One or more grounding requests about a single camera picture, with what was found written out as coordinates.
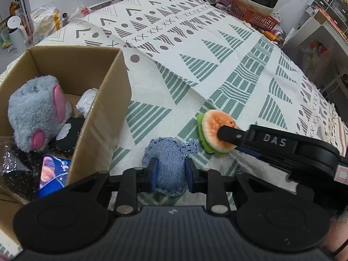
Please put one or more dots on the red white snack bag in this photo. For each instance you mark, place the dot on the red white snack bag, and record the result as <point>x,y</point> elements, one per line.
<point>80,12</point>

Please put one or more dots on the black lace soft item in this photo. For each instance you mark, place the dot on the black lace soft item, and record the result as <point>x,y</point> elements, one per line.
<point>66,139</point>

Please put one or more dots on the blue printed packet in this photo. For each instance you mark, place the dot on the blue printed packet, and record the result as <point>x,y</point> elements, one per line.
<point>54,174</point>

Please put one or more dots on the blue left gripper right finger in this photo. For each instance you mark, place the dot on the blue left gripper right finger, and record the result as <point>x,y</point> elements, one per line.
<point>192,176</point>

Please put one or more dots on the orange burger plush toy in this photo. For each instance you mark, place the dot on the orange burger plush toy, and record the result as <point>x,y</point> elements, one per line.
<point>208,124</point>

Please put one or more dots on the blue denim soft toy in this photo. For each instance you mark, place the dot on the blue denim soft toy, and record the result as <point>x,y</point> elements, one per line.
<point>171,155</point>

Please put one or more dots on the black glittery plastic bag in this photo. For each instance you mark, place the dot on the black glittery plastic bag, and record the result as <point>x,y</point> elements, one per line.
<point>20,171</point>

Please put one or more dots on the yellow white plastic bag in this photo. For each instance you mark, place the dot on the yellow white plastic bag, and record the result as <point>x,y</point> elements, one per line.
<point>46,20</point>

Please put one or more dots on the grey-blue fluffy plush toy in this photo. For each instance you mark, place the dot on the grey-blue fluffy plush toy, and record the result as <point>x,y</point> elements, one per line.
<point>37,112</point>

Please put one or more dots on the white crumpled paper ball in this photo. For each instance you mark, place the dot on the white crumpled paper ball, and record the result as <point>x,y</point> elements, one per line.
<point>84,104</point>

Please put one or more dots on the white shelf desk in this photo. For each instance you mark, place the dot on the white shelf desk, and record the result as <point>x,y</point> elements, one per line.
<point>319,46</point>

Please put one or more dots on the red plastic basket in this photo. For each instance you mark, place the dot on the red plastic basket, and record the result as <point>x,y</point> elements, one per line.
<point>244,13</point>

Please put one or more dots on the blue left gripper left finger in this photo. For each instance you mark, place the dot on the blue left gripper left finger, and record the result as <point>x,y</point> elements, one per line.
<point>151,174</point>

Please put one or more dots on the patterned white green blanket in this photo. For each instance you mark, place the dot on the patterned white green blanket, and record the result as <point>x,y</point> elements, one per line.
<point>158,64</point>

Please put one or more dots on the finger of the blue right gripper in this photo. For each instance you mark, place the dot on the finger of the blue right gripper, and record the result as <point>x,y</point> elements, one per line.
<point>231,135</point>

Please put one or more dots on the orange carrot toy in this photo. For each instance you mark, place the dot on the orange carrot toy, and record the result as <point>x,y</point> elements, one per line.
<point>271,36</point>

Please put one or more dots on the white electric kettle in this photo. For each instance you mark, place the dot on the white electric kettle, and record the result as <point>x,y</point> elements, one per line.
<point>18,34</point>

